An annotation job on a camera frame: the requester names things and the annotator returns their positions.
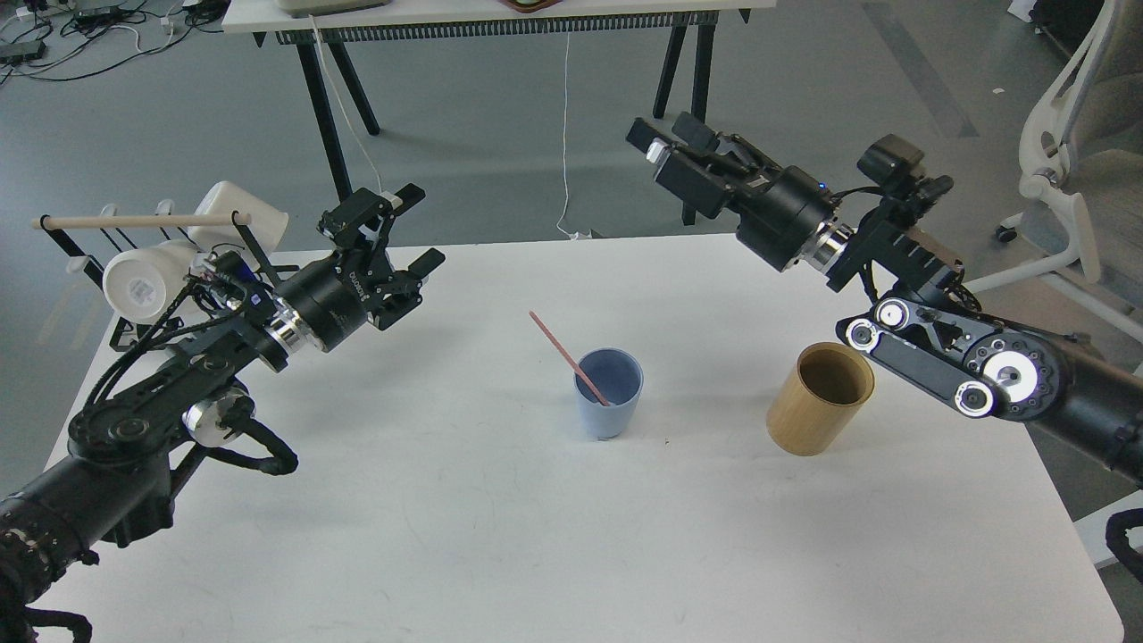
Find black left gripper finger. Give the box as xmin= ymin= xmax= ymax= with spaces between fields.
xmin=366 ymin=248 xmax=446 ymax=332
xmin=318 ymin=183 xmax=426 ymax=270

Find wooden dowel rod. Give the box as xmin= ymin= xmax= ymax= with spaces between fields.
xmin=31 ymin=212 xmax=253 ymax=231

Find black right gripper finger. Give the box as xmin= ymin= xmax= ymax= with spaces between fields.
xmin=671 ymin=113 xmax=785 ymax=182
xmin=626 ymin=116 xmax=748 ymax=224

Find bamboo cylinder holder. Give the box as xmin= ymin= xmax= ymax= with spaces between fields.
xmin=766 ymin=341 xmax=876 ymax=456

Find cream hanging cord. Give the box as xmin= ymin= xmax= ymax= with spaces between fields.
xmin=307 ymin=15 xmax=387 ymax=215

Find white square cup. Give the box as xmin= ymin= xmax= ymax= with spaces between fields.
xmin=187 ymin=180 xmax=289 ymax=262

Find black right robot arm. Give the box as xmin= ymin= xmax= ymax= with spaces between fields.
xmin=626 ymin=113 xmax=1142 ymax=484

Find black wire cup rack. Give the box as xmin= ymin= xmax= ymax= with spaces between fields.
xmin=32 ymin=209 xmax=289 ymax=325

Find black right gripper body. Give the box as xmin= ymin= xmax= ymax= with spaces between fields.
xmin=720 ymin=152 xmax=836 ymax=271

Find floor cable bundle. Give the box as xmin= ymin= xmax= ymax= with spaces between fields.
xmin=0 ymin=0 xmax=229 ymax=86

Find blue plastic cup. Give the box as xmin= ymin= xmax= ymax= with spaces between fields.
xmin=574 ymin=347 xmax=644 ymax=440

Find pink chopstick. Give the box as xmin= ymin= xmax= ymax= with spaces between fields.
xmin=528 ymin=310 xmax=612 ymax=407

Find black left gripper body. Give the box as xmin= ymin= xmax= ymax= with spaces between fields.
xmin=275 ymin=247 xmax=397 ymax=353

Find white hanging cable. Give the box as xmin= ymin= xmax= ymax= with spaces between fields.
xmin=555 ymin=32 xmax=605 ymax=242

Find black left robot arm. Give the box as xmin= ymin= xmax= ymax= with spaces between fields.
xmin=3 ymin=180 xmax=445 ymax=642

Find white background table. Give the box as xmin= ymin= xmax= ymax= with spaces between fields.
xmin=221 ymin=1 xmax=774 ymax=199

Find white mug lying sideways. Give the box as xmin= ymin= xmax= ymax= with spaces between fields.
xmin=102 ymin=240 xmax=197 ymax=324

